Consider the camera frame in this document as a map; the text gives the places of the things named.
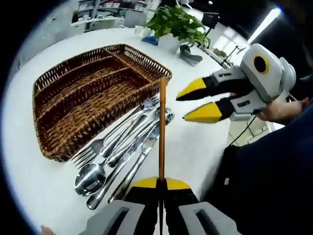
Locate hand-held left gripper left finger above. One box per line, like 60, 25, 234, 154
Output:
83, 176, 160, 235

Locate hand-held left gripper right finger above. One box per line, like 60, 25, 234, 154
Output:
163, 177, 243, 235

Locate brown wooden chopstick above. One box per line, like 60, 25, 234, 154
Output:
157, 77, 167, 183

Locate silver fork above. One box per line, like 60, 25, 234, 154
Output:
100, 95, 160, 159
70, 102, 150, 169

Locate brown wicker storage basket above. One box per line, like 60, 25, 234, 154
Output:
32, 43, 173, 163

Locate white storage shelves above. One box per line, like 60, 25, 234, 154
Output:
70, 0, 159, 27

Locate person's right hand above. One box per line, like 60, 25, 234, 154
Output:
254, 97, 310, 123

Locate grey plastic part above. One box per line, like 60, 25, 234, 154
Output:
179, 44, 203, 66

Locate ceiling light strip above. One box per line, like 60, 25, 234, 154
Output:
248, 8, 282, 44

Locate white plant pot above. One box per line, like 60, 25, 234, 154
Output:
157, 33, 183, 54

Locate black monitor on stand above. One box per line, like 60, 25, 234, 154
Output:
201, 11, 220, 37

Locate green leafy plant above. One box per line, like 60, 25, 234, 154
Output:
145, 6, 211, 48

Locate blue cloth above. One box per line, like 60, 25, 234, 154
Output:
141, 36, 158, 46

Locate person's dark blue clothing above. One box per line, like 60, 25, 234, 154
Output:
202, 100, 313, 235

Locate grey mesh office chair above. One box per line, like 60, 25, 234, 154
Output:
123, 10, 147, 28

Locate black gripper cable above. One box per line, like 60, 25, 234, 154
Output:
227, 115, 257, 146

